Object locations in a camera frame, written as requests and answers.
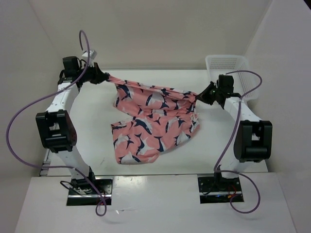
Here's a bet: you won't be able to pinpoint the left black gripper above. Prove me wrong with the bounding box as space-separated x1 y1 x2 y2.
76 62 107 84

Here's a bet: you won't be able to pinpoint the pink shark print shorts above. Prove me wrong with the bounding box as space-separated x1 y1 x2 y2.
108 76 200 165

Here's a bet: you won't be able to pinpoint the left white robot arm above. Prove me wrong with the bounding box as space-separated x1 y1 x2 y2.
35 56 109 194

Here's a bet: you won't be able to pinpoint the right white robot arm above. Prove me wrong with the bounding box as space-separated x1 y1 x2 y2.
196 72 273 191

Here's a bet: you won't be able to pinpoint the white plastic basket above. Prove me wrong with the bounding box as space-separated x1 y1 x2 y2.
205 54 260 104

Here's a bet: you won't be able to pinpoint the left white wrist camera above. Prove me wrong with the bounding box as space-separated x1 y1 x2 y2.
82 50 97 67

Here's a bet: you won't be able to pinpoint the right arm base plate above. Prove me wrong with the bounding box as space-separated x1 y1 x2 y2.
197 175 244 204

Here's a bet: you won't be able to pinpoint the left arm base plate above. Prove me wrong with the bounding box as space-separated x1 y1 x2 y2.
60 177 113 206

